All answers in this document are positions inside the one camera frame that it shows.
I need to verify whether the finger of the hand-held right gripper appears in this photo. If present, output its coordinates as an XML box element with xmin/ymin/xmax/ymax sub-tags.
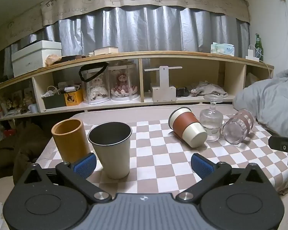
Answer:
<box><xmin>269</xmin><ymin>136</ymin><xmax>288</xmax><ymax>167</ymax></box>

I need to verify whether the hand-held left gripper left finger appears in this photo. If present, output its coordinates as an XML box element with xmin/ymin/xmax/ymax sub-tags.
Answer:
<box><xmin>13</xmin><ymin>153</ymin><xmax>112</xmax><ymax>203</ymax></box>

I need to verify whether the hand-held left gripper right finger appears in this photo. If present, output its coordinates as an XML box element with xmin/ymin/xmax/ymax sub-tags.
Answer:
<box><xmin>176</xmin><ymin>153</ymin><xmax>273</xmax><ymax>203</ymax></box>

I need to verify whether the brown bamboo cup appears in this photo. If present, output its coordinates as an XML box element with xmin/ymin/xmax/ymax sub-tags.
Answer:
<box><xmin>51</xmin><ymin>119</ymin><xmax>92</xmax><ymax>164</ymax></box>

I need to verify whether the stainless steel cup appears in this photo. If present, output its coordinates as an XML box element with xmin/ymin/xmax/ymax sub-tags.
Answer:
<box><xmin>88</xmin><ymin>122</ymin><xmax>132</xmax><ymax>180</ymax></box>

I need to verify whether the cream cup with brown sleeve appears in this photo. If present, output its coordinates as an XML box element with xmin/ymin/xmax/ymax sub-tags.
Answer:
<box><xmin>168</xmin><ymin>107</ymin><xmax>208</xmax><ymax>148</ymax></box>

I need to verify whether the pink checked glass cup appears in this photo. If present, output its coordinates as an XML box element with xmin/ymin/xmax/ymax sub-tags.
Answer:
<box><xmin>222</xmin><ymin>110</ymin><xmax>256</xmax><ymax>145</ymax></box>

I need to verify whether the ribbed clear glass goblet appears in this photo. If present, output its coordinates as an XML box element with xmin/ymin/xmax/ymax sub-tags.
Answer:
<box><xmin>200</xmin><ymin>94</ymin><xmax>224</xmax><ymax>142</ymax></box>

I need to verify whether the brown checkered tablecloth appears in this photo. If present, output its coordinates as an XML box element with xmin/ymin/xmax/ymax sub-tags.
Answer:
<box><xmin>36</xmin><ymin>105</ymin><xmax>288</xmax><ymax>194</ymax></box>

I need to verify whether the grey duvet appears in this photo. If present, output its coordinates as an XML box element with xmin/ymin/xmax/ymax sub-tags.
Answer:
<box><xmin>233</xmin><ymin>68</ymin><xmax>288</xmax><ymax>137</ymax></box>

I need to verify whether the yellow cardboard box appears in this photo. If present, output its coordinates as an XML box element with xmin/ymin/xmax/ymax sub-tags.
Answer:
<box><xmin>64</xmin><ymin>89</ymin><xmax>84</xmax><ymax>107</ymax></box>

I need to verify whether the dark brown bag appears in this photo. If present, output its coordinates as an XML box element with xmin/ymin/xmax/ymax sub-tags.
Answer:
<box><xmin>0</xmin><ymin>121</ymin><xmax>51</xmax><ymax>185</ymax></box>

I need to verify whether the dark green box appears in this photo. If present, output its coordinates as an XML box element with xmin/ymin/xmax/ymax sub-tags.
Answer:
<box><xmin>42</xmin><ymin>93</ymin><xmax>67</xmax><ymax>109</ymax></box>

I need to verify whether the small dark object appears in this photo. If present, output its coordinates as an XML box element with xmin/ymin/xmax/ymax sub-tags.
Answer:
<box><xmin>176</xmin><ymin>87</ymin><xmax>190</xmax><ymax>98</ymax></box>

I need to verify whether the doll in clear case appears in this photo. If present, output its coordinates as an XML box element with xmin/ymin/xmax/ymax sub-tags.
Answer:
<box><xmin>83</xmin><ymin>63</ymin><xmax>111</xmax><ymax>104</ymax></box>
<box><xmin>108</xmin><ymin>61</ymin><xmax>140</xmax><ymax>102</ymax></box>

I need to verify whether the crumpled grey cloth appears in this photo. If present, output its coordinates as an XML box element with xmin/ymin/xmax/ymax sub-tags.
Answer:
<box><xmin>194</xmin><ymin>81</ymin><xmax>228</xmax><ymax>99</ymax></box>

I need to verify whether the wooden stand with crossbar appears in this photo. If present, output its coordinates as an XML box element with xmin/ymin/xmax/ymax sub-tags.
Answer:
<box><xmin>144</xmin><ymin>66</ymin><xmax>183</xmax><ymax>103</ymax></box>

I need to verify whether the white charger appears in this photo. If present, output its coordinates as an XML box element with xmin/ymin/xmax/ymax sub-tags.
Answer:
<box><xmin>245</xmin><ymin>49</ymin><xmax>261</xmax><ymax>60</ymax></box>

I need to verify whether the green glass bottle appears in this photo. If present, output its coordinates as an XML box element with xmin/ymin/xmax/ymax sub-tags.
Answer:
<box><xmin>255</xmin><ymin>34</ymin><xmax>264</xmax><ymax>62</ymax></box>

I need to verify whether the crumpled beige bag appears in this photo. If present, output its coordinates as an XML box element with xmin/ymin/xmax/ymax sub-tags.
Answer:
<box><xmin>45</xmin><ymin>54</ymin><xmax>62</xmax><ymax>66</ymax></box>

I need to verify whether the pack of wet wipes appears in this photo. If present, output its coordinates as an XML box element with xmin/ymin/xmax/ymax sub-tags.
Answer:
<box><xmin>210</xmin><ymin>42</ymin><xmax>235</xmax><ymax>57</ymax></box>

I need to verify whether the thick cream book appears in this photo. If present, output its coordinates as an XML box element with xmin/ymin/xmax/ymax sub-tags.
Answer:
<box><xmin>94</xmin><ymin>46</ymin><xmax>119</xmax><ymax>56</ymax></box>

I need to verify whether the large white storage box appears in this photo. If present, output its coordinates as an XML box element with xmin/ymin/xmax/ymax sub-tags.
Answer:
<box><xmin>12</xmin><ymin>40</ymin><xmax>62</xmax><ymax>78</ymax></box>

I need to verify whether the long wooden shelf unit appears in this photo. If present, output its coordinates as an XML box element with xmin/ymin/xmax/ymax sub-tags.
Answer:
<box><xmin>0</xmin><ymin>50</ymin><xmax>275</xmax><ymax>121</ymax></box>

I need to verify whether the silver grey curtain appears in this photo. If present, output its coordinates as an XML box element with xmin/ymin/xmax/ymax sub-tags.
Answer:
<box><xmin>3</xmin><ymin>6</ymin><xmax>251</xmax><ymax>72</ymax></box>

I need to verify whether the white cable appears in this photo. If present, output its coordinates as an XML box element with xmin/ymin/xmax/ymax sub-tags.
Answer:
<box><xmin>248</xmin><ymin>44</ymin><xmax>274</xmax><ymax>78</ymax></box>

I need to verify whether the black looped bag handle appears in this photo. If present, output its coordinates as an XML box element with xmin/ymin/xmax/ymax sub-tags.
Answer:
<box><xmin>79</xmin><ymin>62</ymin><xmax>109</xmax><ymax>83</ymax></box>

